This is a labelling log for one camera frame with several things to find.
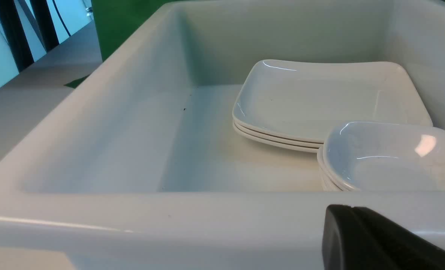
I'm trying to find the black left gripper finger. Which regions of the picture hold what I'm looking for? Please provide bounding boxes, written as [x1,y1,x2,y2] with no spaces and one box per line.
[322,204,445,270]

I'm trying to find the white square plate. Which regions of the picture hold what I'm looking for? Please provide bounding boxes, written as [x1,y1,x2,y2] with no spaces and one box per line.
[233,121,323,148]
[232,59,433,143]
[232,123,318,153]

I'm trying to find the top white square plate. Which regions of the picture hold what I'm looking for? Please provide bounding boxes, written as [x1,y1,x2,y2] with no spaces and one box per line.
[232,59,433,143]

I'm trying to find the large white plastic bin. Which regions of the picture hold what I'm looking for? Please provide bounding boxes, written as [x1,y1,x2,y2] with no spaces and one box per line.
[0,0,445,270]

